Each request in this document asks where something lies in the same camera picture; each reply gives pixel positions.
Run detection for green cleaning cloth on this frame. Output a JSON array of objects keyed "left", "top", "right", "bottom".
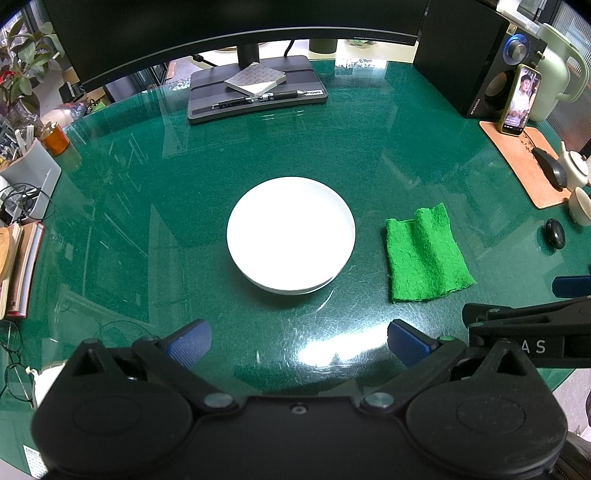
[{"left": 386, "top": 203, "right": 476, "bottom": 302}]

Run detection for small black round object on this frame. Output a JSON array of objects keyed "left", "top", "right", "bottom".
[{"left": 544, "top": 218, "right": 566, "bottom": 250}]

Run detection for white teacup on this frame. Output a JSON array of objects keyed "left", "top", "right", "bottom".
[{"left": 568, "top": 187, "right": 591, "bottom": 227}]

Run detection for black computer mouse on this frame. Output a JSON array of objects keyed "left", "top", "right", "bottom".
[{"left": 532, "top": 147, "right": 568, "bottom": 191}]

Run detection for white teapot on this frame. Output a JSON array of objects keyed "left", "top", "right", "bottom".
[{"left": 559, "top": 142, "right": 590, "bottom": 192}]

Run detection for tan leather mouse mat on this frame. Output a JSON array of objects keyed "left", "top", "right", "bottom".
[{"left": 479, "top": 121, "right": 570, "bottom": 209}]

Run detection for eyeglasses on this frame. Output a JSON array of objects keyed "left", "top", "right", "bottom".
[{"left": 1, "top": 320, "right": 35, "bottom": 408}]

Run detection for smartphone with lit screen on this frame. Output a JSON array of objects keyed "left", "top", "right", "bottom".
[{"left": 497, "top": 65, "right": 542, "bottom": 136}]

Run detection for stack of books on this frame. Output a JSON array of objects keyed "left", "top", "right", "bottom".
[{"left": 1, "top": 222, "right": 44, "bottom": 320}]

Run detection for pale green kettle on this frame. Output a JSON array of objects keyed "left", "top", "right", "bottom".
[{"left": 530, "top": 23, "right": 589, "bottom": 122}]

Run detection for grey desk organiser box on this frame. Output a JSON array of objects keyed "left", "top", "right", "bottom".
[{"left": 1, "top": 139, "right": 62, "bottom": 221}]

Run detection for orange cup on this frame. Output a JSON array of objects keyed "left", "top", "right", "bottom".
[{"left": 40, "top": 122, "right": 70, "bottom": 156}]

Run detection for grey monitor stand base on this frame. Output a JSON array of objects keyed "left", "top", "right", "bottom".
[{"left": 186, "top": 55, "right": 328, "bottom": 124}]

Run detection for black speaker with blue knob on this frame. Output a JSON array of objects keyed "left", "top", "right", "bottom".
[{"left": 413, "top": 0, "right": 547, "bottom": 120}]

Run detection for black pen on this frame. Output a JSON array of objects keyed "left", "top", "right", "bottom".
[{"left": 211, "top": 90, "right": 305, "bottom": 110}]

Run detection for grey notepad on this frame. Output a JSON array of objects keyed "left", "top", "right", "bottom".
[{"left": 224, "top": 62, "right": 287, "bottom": 97}]

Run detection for black curved monitor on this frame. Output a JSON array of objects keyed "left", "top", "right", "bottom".
[{"left": 44, "top": 0, "right": 427, "bottom": 89}]

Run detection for potted plant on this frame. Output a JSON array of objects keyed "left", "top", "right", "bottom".
[{"left": 1, "top": 16, "right": 63, "bottom": 117}]

